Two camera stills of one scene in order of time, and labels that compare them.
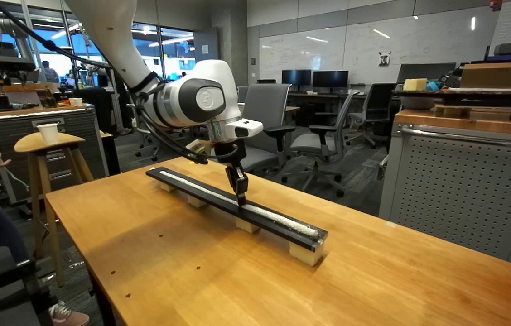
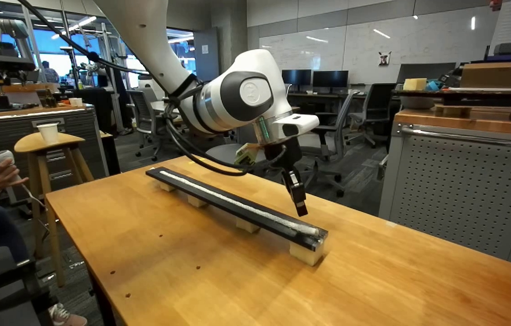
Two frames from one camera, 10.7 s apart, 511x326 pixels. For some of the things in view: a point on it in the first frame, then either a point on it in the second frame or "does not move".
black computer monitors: (306, 78) does not move
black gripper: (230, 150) to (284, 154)
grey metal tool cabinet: (480, 183) does not move
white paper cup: (49, 132) does not move
